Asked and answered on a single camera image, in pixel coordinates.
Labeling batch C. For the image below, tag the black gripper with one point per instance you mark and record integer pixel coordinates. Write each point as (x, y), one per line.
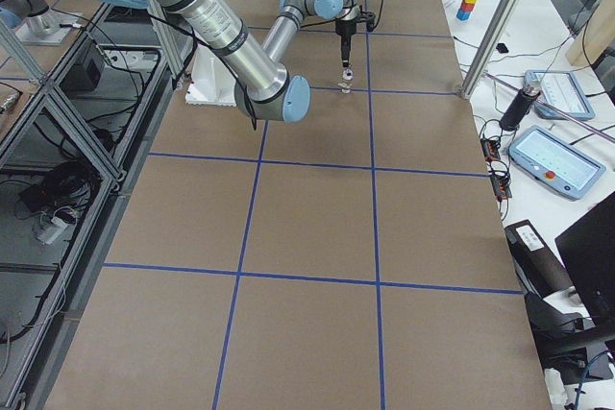
(345, 29)

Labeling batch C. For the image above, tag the small PPR pipe piece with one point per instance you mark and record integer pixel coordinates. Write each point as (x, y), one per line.
(347, 74)

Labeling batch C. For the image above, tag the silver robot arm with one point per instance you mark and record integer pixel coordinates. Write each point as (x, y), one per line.
(14, 12)
(264, 88)

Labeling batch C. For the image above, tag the stacked coloured blocks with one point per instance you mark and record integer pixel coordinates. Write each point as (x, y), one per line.
(465, 9)

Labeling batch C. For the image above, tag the small black square object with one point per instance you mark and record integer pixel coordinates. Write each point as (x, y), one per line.
(501, 48)

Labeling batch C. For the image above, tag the orange circuit board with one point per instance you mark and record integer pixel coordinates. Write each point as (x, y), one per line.
(490, 149)

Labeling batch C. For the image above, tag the black cylinder device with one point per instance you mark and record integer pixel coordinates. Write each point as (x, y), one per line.
(519, 107)

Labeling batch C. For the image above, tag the far teach pendant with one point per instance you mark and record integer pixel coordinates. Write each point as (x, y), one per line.
(562, 90)

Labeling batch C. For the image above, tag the teach pendant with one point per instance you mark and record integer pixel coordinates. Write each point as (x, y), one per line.
(562, 90)
(563, 168)

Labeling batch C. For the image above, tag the near teach pendant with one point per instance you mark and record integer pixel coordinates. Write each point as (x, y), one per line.
(563, 168)

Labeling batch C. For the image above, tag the wooden board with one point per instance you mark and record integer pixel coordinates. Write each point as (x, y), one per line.
(594, 37)

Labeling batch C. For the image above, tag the black box with label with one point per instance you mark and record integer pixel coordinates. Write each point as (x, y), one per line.
(542, 270)

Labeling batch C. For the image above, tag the black monitor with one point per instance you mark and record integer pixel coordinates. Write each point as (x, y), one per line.
(587, 251)

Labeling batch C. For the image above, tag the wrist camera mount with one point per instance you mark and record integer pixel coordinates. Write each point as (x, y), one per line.
(367, 18)

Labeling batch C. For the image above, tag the white camera pole stand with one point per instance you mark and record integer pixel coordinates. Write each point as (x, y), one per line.
(212, 84)

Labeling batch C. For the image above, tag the aluminium frame post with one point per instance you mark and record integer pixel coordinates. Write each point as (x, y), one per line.
(493, 33)

